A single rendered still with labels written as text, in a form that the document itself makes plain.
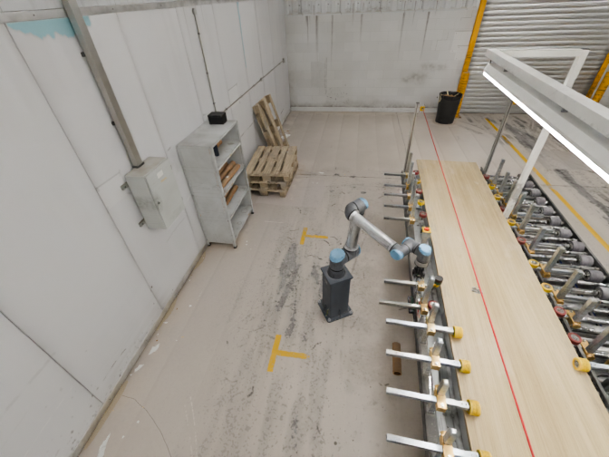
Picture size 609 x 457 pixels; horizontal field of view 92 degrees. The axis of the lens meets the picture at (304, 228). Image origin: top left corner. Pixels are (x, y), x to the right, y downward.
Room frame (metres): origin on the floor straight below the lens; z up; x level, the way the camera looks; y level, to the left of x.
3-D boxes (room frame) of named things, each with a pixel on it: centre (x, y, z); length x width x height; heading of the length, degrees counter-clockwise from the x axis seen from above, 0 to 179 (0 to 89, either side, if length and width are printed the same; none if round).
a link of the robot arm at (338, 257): (2.11, -0.32, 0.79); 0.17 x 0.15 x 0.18; 126
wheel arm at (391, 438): (0.49, -0.64, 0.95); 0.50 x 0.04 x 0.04; 76
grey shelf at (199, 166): (3.70, 1.14, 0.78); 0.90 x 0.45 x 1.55; 169
